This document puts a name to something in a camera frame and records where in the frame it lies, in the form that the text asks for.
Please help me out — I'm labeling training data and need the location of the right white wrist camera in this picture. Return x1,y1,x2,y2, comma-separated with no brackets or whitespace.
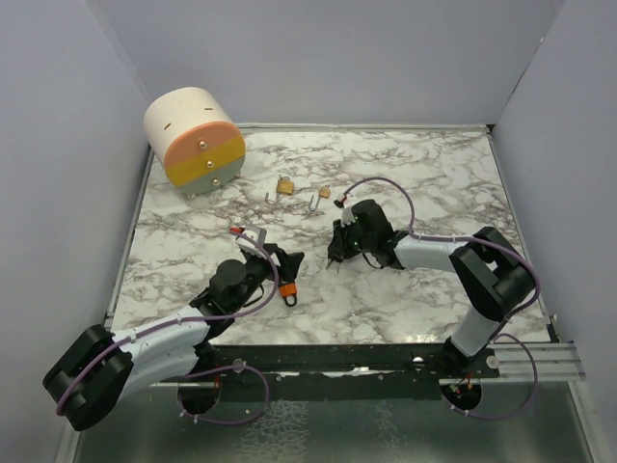
334,193,357,228

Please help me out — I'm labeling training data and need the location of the large brass padlock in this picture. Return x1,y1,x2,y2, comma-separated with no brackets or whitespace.
264,177,294,204

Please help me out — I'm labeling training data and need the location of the small brass padlock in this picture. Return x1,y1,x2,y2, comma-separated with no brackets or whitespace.
308,185,331,212

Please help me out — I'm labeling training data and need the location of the black head key bunch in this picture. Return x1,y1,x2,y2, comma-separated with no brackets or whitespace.
326,256,344,273

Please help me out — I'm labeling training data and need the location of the round pastel drawer box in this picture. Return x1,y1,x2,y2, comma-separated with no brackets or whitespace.
144,87,246,196

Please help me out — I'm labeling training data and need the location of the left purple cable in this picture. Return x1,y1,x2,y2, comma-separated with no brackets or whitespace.
55,231,281,425

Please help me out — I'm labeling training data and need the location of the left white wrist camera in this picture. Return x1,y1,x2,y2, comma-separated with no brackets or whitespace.
229,225,267,258

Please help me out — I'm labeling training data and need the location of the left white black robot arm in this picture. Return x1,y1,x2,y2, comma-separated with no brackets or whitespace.
42,243,305,431

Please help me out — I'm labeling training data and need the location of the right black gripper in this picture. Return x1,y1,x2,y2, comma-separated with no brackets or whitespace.
328,215,375,260

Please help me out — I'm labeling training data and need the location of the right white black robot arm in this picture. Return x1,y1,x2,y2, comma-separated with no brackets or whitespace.
328,200,538,377

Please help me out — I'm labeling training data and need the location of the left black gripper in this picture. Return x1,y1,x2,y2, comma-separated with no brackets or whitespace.
230,243,303,312

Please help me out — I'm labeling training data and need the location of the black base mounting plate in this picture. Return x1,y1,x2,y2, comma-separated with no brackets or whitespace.
180,343,499,401

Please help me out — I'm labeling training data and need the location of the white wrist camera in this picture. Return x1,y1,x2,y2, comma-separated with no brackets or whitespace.
229,225,267,258
334,193,357,228

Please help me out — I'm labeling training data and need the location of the orange black padlock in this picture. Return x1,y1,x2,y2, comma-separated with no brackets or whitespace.
279,283,298,308

